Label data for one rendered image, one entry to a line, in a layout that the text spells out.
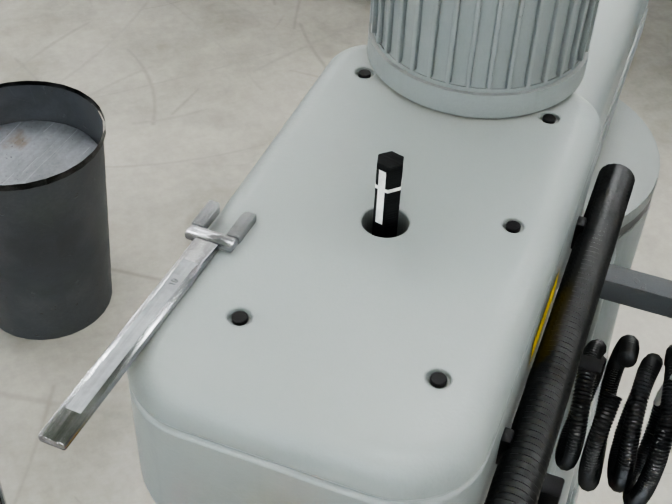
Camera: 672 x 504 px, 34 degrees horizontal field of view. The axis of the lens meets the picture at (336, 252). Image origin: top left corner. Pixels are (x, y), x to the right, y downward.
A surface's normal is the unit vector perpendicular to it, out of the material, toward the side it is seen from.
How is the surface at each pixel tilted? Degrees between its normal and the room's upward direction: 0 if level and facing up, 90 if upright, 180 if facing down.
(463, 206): 0
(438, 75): 90
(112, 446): 0
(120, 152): 0
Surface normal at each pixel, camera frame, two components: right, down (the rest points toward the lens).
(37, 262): 0.18, 0.72
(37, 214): 0.40, 0.68
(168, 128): 0.04, -0.73
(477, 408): 0.45, -0.53
